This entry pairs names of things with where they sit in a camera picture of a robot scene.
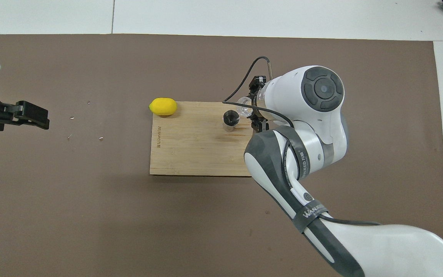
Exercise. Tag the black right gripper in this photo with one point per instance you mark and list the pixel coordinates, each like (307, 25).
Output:
(258, 98)

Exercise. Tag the small clear glass cup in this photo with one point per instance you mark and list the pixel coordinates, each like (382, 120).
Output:
(244, 109)

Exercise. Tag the steel jigger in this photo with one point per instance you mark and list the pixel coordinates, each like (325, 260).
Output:
(230, 125)

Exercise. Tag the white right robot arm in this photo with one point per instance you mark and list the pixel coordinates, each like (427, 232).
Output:
(379, 250)

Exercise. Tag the wooden cutting board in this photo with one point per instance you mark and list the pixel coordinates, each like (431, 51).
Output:
(190, 146)

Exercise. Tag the yellow lemon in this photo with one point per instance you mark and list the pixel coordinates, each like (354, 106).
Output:
(163, 107)

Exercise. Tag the brown table mat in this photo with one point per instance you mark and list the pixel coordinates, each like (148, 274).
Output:
(90, 231)

